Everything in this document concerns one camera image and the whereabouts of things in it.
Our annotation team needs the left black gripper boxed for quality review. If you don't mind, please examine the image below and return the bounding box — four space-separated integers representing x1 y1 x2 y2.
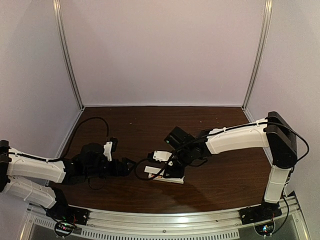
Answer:
84 157 136 180

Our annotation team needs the white remote control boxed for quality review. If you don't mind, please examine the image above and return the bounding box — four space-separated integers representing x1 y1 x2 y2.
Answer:
148 173 184 185

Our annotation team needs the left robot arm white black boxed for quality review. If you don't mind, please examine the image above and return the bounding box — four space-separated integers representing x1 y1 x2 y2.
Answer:
0 138 136 222

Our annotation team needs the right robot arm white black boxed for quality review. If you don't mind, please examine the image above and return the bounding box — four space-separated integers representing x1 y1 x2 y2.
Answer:
163 111 298 224

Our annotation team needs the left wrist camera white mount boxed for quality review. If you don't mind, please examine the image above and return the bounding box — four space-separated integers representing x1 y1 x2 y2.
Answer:
103 137 118 162

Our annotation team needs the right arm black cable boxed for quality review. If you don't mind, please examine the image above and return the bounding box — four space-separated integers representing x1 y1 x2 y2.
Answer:
134 118 310 221

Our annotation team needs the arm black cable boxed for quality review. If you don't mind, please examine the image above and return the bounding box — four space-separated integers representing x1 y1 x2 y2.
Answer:
0 117 111 163
134 118 310 221

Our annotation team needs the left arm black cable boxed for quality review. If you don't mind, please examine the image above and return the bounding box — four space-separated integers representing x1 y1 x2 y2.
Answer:
0 117 111 163

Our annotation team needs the front aluminium rail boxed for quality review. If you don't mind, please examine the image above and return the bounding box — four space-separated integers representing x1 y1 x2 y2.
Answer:
18 196 311 240

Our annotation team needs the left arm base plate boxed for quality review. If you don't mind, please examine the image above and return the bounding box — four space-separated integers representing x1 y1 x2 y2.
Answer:
46 204 90 226

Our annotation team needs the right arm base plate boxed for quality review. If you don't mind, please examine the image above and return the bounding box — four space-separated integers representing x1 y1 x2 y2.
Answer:
239 203 282 225

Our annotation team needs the left aluminium frame post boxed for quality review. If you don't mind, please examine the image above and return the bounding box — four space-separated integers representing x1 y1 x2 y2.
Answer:
52 0 84 110

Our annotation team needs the aluminium frame post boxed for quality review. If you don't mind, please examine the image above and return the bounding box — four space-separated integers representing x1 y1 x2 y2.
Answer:
242 0 273 111
52 0 84 110

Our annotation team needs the right aluminium frame post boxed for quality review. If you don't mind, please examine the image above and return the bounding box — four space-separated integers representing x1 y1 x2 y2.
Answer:
242 0 273 111

